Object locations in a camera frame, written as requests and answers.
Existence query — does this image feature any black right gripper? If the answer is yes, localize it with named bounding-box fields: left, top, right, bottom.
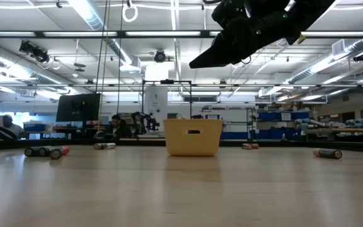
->
left=189, top=15, right=285, bottom=69

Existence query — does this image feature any yellow plastic bin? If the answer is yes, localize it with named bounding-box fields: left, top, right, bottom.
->
left=163, top=119, right=224, bottom=157

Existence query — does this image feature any blue storage bin row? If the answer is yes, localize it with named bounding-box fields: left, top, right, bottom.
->
left=222, top=129, right=307, bottom=141
left=256, top=112, right=310, bottom=122

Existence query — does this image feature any white ceiling box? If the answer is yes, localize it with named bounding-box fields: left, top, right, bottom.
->
left=119, top=64, right=142, bottom=74

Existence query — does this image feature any white air vent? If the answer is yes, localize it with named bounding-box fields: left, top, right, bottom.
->
left=331, top=38, right=348, bottom=57

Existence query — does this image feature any person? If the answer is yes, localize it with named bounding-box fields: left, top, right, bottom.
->
left=1, top=114, right=25, bottom=139
left=105, top=113, right=133, bottom=140

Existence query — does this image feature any black computer monitor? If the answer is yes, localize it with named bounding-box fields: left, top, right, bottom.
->
left=55, top=93, right=101, bottom=123

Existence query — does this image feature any wooden workbench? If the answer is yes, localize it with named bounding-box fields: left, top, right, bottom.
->
left=306, top=127, right=363, bottom=134

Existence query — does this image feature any blue crate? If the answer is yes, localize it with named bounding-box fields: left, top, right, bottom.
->
left=23, top=121, right=48, bottom=133

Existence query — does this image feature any thin black light rail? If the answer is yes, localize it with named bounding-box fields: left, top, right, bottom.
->
left=0, top=83, right=363, bottom=88

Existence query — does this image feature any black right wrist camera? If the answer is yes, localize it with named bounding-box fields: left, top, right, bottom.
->
left=211, top=0, right=251, bottom=29

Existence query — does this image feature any black dome camera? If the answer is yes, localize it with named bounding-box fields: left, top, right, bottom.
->
left=153, top=49, right=168, bottom=64

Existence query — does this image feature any white hanging cable ring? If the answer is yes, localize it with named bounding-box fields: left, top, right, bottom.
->
left=122, top=0, right=139, bottom=23

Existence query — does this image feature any silver ventilation duct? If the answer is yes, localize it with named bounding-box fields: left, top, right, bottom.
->
left=67, top=0, right=134, bottom=66
left=287, top=37, right=363, bottom=85
left=0, top=39, right=64, bottom=94

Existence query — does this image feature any black hanging cable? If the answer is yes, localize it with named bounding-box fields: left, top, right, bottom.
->
left=117, top=0, right=124, bottom=111
left=95, top=0, right=110, bottom=94

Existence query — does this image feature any black table edge rail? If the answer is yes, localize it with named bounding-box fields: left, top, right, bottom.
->
left=0, top=138, right=363, bottom=154

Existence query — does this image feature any black ceiling camera rig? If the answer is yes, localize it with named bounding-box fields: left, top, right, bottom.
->
left=18, top=40, right=51, bottom=64

